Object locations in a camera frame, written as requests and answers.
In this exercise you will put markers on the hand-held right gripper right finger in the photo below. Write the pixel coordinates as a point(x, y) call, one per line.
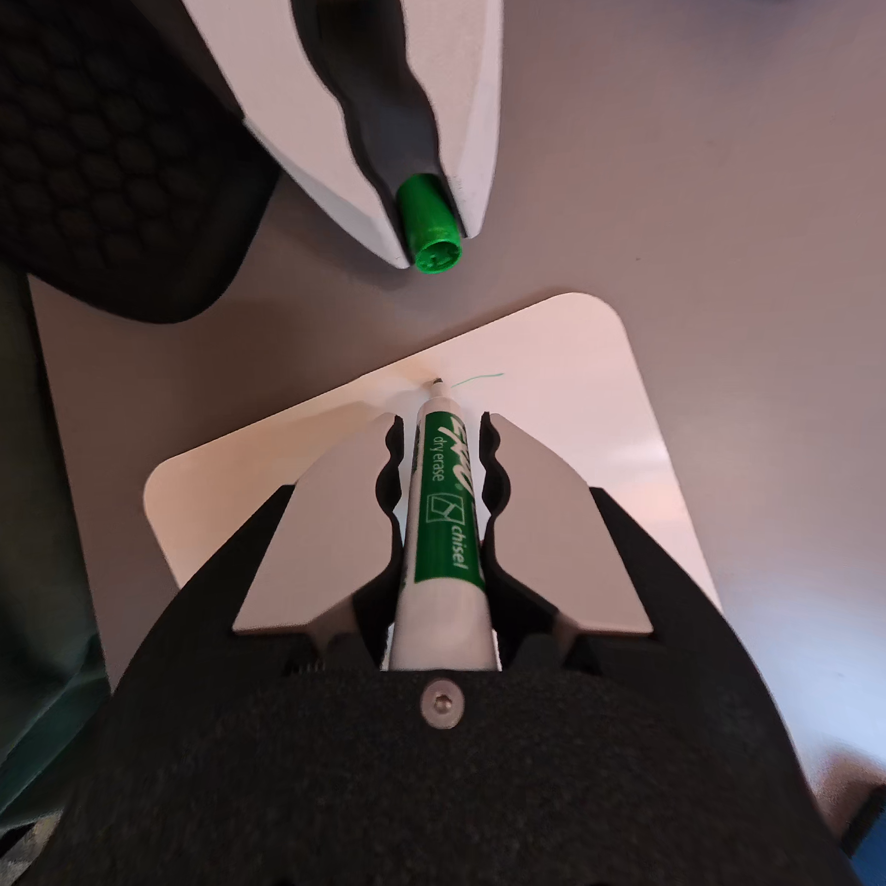
point(575, 568)

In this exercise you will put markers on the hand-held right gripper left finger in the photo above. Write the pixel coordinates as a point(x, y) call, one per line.
point(312, 568)

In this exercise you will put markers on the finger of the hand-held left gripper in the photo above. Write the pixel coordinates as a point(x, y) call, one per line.
point(284, 97)
point(468, 83)

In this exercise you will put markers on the green whiteboard marker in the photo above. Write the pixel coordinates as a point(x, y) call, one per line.
point(440, 595)

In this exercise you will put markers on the green marker cap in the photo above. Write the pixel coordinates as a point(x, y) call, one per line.
point(432, 229)

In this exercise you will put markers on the white whiteboard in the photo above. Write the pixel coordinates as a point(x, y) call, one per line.
point(582, 374)

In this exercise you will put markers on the black mesh chair armrest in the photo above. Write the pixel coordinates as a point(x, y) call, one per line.
point(97, 152)

